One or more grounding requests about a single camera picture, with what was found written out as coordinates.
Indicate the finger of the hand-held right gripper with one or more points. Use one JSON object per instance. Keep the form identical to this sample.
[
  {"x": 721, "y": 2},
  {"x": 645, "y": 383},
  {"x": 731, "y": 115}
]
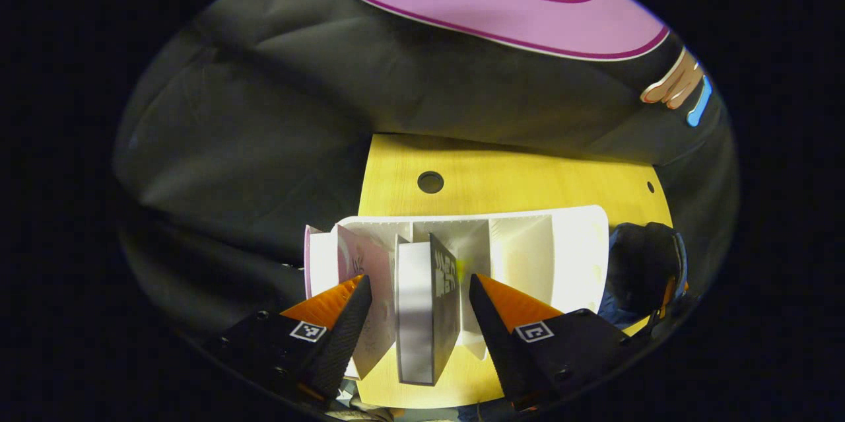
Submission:
[{"x": 670, "y": 300}]

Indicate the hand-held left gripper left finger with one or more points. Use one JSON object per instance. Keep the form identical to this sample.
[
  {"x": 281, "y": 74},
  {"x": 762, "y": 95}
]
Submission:
[{"x": 346, "y": 336}]

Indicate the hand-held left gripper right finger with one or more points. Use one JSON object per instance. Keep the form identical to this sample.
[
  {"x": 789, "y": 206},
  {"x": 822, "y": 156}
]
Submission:
[{"x": 498, "y": 343}]

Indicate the blue schoolbag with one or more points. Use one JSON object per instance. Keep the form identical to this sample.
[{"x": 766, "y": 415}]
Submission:
[{"x": 640, "y": 270}]

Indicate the black cover book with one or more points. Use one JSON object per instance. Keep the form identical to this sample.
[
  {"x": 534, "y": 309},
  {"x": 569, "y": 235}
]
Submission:
[{"x": 416, "y": 316}]

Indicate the pink cover book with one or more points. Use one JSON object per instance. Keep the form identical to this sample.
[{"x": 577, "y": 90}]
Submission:
[{"x": 366, "y": 263}]

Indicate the white bookshelf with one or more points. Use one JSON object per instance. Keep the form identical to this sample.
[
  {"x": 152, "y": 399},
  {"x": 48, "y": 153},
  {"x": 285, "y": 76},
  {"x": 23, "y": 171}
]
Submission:
[{"x": 581, "y": 257}]

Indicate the black backdrop cloth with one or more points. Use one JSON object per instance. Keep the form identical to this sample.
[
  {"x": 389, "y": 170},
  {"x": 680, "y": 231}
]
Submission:
[{"x": 264, "y": 111}]

